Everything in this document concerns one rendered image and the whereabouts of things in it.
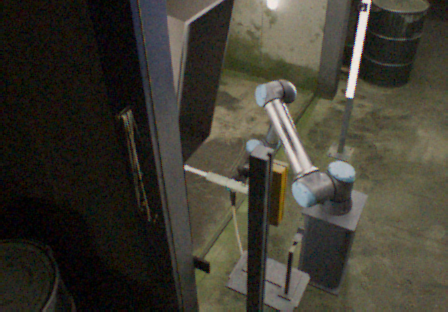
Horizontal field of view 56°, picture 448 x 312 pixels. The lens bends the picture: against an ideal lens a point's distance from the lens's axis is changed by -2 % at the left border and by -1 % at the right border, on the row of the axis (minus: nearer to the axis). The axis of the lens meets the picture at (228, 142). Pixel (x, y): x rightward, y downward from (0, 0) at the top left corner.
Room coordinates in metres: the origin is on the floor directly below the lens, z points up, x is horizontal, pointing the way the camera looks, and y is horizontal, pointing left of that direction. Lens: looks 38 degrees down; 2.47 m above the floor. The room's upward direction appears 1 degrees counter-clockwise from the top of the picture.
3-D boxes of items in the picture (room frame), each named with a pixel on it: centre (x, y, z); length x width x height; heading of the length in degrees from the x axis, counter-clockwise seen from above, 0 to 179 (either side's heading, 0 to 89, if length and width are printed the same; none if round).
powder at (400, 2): (4.28, -1.78, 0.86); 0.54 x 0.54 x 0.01
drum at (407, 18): (4.28, -1.78, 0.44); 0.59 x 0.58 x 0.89; 166
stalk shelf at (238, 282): (1.13, -0.16, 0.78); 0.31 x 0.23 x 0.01; 61
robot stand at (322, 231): (1.73, -0.61, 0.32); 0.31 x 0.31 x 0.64; 61
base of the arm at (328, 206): (1.73, -0.61, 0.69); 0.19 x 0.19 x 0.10
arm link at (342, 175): (1.73, -0.60, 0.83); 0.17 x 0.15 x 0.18; 115
